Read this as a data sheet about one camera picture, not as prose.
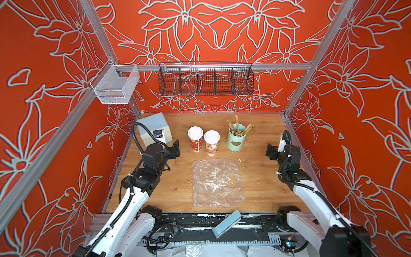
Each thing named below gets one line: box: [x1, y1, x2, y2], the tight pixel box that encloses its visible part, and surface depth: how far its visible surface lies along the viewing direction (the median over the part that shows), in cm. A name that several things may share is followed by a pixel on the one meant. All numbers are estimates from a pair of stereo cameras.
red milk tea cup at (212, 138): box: [203, 129, 221, 157], surface depth 88 cm
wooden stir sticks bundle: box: [225, 115, 255, 137], surface depth 91 cm
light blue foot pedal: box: [211, 209, 242, 239], surface depth 71 cm
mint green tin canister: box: [226, 123, 247, 153], surface depth 94 cm
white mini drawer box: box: [136, 112, 173, 148], surface depth 97 cm
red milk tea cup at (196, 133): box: [187, 125, 204, 153], surface depth 90 cm
